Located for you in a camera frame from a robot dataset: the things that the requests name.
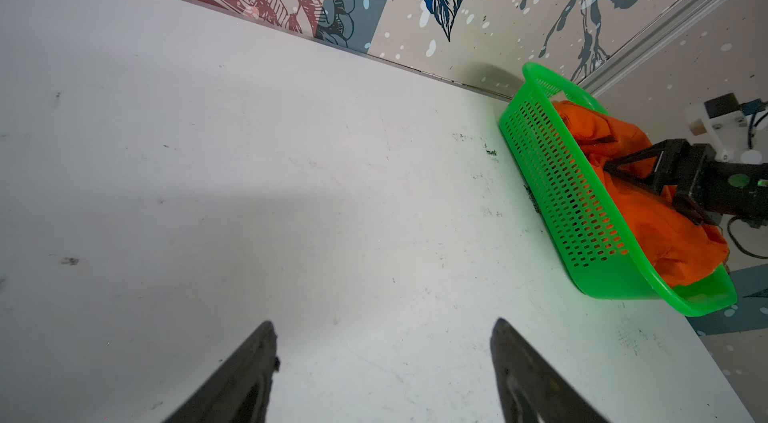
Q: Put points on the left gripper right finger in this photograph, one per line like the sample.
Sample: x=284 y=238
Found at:
x=530 y=389

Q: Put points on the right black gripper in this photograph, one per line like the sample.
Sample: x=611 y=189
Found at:
x=704 y=189

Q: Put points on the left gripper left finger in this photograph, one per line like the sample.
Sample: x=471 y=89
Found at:
x=239 y=390

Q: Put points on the orange shorts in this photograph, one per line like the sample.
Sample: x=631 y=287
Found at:
x=680 y=251

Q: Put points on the green plastic basket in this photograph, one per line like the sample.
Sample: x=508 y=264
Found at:
x=601 y=255

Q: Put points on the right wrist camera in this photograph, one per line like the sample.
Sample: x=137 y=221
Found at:
x=737 y=131

